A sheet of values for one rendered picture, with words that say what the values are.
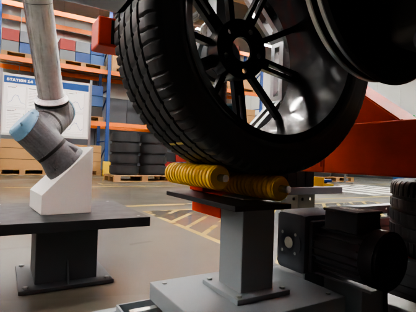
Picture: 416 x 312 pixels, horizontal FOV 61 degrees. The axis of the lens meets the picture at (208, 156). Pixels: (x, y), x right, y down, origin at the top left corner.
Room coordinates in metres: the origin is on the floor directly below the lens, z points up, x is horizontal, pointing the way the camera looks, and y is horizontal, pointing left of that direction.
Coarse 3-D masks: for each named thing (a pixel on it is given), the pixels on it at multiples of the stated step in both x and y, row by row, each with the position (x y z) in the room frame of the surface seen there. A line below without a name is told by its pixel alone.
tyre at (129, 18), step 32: (160, 0) 0.66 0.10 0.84; (128, 32) 0.74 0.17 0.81; (160, 32) 0.66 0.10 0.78; (128, 64) 0.77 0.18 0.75; (160, 64) 0.66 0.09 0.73; (192, 64) 0.69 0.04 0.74; (128, 96) 0.84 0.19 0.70; (160, 96) 0.71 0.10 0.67; (192, 96) 0.69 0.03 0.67; (352, 96) 0.94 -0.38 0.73; (160, 128) 0.82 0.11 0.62; (192, 128) 0.71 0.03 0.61; (224, 128) 0.73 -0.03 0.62; (192, 160) 0.90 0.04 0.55; (224, 160) 0.76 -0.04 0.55; (256, 160) 0.78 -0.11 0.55; (288, 160) 0.82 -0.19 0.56; (320, 160) 0.88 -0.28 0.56
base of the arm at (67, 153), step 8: (64, 144) 1.56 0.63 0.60; (72, 144) 1.61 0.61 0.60; (56, 152) 1.53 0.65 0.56; (64, 152) 1.55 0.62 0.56; (72, 152) 1.57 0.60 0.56; (80, 152) 1.60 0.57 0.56; (40, 160) 1.54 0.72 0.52; (48, 160) 1.53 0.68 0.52; (56, 160) 1.53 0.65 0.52; (64, 160) 1.54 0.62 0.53; (72, 160) 1.55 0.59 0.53; (48, 168) 1.54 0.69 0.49; (56, 168) 1.53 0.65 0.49; (64, 168) 1.54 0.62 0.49; (48, 176) 1.57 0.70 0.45; (56, 176) 1.55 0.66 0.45
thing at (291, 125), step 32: (192, 0) 0.69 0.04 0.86; (224, 0) 0.97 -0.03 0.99; (256, 0) 1.01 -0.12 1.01; (288, 0) 1.03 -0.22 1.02; (192, 32) 0.69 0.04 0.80; (224, 32) 0.92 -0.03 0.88; (256, 32) 0.97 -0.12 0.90; (288, 32) 1.07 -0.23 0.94; (224, 64) 0.92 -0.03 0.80; (256, 64) 0.98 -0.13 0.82; (320, 64) 1.02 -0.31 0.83; (288, 96) 1.10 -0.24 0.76; (320, 96) 0.98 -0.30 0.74; (256, 128) 0.78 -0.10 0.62; (288, 128) 0.95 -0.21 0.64; (320, 128) 0.88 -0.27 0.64
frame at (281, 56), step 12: (252, 0) 1.13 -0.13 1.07; (264, 12) 1.12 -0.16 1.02; (264, 24) 1.16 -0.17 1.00; (276, 24) 1.13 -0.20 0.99; (276, 48) 1.19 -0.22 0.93; (276, 60) 1.19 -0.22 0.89; (288, 60) 1.16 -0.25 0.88; (276, 84) 1.19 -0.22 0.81; (276, 96) 1.17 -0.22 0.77; (264, 108) 1.18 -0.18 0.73; (264, 120) 1.11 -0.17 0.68
